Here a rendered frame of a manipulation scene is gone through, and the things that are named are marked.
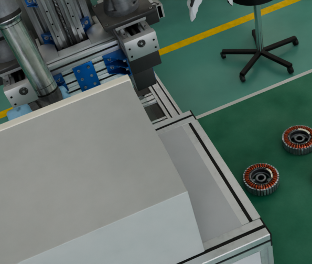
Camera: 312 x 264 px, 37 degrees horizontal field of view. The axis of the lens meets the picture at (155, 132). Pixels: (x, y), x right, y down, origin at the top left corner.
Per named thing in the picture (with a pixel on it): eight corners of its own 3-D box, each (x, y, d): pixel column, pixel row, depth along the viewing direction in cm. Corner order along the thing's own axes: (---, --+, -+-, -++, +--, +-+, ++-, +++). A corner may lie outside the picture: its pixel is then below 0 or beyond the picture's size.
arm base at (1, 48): (-10, 50, 191) (-22, 29, 185) (24, 36, 193) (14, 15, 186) (-7, 67, 180) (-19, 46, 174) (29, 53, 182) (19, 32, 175)
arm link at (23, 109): (27, 102, 147) (30, 102, 140) (41, 133, 150) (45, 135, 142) (3, 111, 145) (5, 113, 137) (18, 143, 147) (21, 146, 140)
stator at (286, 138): (305, 160, 150) (305, 153, 148) (276, 147, 157) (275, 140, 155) (323, 139, 155) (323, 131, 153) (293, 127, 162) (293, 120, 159)
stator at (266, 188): (251, 201, 144) (250, 194, 141) (238, 175, 152) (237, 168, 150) (285, 190, 144) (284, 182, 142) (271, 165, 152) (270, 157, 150)
